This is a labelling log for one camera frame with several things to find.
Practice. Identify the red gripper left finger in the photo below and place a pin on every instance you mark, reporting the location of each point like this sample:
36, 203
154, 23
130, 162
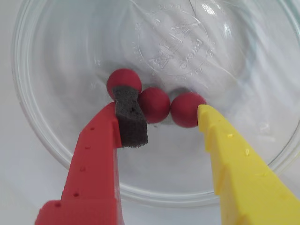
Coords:
93, 168

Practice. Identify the red ball pill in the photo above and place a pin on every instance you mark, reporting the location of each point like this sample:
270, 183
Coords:
124, 78
185, 110
154, 105

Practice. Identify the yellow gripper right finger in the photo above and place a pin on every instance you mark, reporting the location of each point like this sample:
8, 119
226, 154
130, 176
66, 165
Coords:
246, 182

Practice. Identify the pale grey tablecloth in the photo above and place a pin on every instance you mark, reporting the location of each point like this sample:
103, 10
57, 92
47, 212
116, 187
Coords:
14, 187

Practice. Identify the clear glass bowl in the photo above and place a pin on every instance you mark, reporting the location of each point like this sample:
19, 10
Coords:
70, 70

